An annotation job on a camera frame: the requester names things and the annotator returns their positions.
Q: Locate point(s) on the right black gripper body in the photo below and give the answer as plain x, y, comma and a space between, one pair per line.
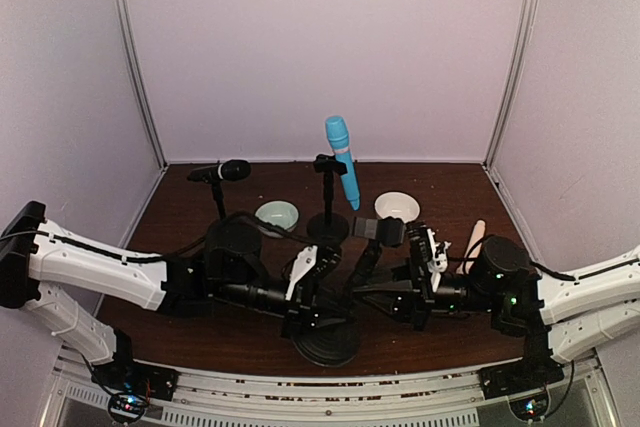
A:
420, 303

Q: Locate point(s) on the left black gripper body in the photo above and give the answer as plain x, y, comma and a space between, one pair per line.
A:
304, 307

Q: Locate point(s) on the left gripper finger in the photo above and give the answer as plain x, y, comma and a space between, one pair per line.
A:
327, 259
330, 319

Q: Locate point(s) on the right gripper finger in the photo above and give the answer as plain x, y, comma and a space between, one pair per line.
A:
392, 307
386, 288

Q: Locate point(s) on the thin black stand with clip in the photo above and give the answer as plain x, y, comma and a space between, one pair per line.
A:
365, 267

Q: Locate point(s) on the tall black microphone stand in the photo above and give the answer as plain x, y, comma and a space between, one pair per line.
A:
328, 226

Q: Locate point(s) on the short black microphone stand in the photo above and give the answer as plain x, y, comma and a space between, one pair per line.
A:
218, 198

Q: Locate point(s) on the black handheld microphone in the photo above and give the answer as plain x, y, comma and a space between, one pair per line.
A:
232, 170

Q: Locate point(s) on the blue toy microphone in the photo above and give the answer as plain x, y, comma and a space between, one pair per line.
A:
339, 140

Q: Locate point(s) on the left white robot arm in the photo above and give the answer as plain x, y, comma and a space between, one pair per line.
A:
240, 261

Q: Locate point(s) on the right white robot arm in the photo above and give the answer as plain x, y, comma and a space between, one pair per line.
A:
560, 315

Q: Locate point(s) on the light teal bowl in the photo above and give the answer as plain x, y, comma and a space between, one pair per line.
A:
280, 213

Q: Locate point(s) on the white bowl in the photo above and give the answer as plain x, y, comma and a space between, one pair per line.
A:
397, 205

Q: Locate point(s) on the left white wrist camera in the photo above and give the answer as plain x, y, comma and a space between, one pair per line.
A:
304, 262

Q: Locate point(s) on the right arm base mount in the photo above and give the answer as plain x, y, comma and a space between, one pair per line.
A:
535, 370

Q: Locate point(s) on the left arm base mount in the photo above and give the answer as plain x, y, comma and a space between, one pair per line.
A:
131, 385

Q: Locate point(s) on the front aluminium rail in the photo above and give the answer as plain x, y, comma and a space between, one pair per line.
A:
451, 397

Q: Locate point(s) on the right aluminium frame post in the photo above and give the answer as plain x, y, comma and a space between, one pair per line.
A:
524, 31

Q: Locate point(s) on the aluminium frame post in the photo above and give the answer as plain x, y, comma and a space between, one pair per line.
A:
137, 82
524, 31

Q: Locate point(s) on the left aluminium frame post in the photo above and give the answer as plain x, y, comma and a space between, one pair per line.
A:
137, 82

